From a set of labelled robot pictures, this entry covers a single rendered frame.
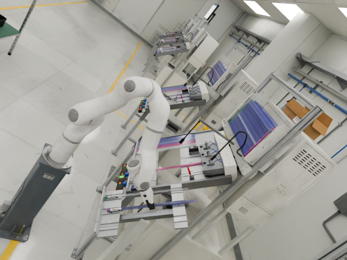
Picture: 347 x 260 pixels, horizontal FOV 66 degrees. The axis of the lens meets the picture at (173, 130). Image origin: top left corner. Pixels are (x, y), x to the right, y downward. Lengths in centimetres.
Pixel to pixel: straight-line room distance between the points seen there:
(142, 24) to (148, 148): 913
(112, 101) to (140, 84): 20
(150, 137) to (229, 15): 933
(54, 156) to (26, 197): 36
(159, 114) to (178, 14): 905
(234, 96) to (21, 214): 231
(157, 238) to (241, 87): 184
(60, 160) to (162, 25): 889
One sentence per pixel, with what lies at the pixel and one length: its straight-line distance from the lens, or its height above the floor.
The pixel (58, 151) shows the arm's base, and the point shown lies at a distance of 169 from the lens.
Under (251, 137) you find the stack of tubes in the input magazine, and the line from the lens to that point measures 183.
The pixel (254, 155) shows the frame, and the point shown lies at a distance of 172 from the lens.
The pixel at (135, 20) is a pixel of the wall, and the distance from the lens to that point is 1032.
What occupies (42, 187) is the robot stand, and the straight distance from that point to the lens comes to 187.
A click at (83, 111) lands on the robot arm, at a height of 112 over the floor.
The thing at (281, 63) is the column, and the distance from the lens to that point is 504.
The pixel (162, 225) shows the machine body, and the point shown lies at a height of 62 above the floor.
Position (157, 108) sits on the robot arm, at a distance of 127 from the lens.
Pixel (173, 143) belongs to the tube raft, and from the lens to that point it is 224.
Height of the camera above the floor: 184
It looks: 21 degrees down
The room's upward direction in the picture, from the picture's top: 41 degrees clockwise
